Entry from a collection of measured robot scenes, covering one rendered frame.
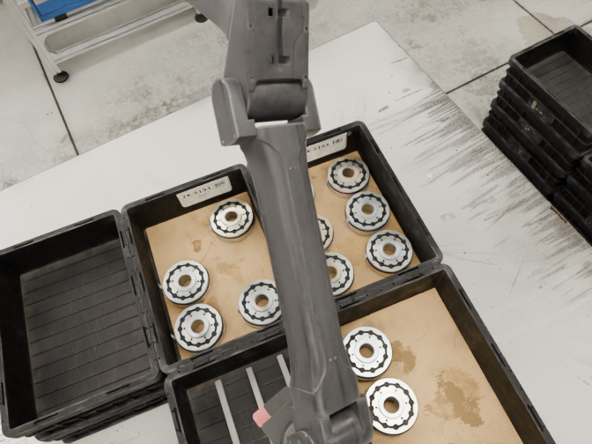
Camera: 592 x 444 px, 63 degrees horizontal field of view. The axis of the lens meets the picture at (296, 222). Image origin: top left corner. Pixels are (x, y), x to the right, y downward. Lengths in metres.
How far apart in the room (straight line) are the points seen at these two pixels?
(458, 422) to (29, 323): 0.93
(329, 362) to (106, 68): 2.54
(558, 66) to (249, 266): 1.41
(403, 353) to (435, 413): 0.13
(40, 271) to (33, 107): 1.72
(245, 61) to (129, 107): 2.18
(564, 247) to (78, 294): 1.18
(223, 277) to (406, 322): 0.42
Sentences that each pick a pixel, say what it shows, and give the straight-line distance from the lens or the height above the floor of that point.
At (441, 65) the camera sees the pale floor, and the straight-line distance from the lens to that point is 2.68.
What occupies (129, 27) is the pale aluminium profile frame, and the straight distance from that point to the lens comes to 2.88.
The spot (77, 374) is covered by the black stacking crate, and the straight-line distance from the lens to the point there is 1.17.
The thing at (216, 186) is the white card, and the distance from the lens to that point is 1.16.
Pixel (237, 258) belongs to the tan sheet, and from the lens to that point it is 1.13.
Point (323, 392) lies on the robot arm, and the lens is 0.54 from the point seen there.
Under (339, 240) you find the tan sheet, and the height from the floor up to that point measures 0.83.
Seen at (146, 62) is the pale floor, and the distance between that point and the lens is 2.85.
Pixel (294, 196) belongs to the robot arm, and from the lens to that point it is 0.51.
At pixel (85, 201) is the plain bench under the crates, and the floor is 0.70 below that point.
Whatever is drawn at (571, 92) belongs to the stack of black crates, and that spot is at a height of 0.49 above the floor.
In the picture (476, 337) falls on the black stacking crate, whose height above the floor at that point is 0.89.
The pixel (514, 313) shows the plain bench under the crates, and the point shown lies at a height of 0.70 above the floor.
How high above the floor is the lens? 1.85
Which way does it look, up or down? 62 degrees down
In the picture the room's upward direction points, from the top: 9 degrees counter-clockwise
